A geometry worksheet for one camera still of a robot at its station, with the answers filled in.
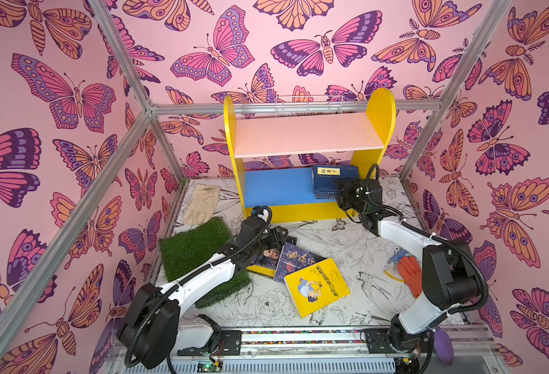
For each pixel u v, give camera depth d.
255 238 0.59
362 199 0.73
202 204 1.10
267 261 0.88
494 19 0.70
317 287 0.82
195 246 0.95
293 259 0.86
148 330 0.41
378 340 0.73
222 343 0.73
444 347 0.71
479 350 0.72
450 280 0.46
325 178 0.94
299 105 0.92
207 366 0.72
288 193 0.94
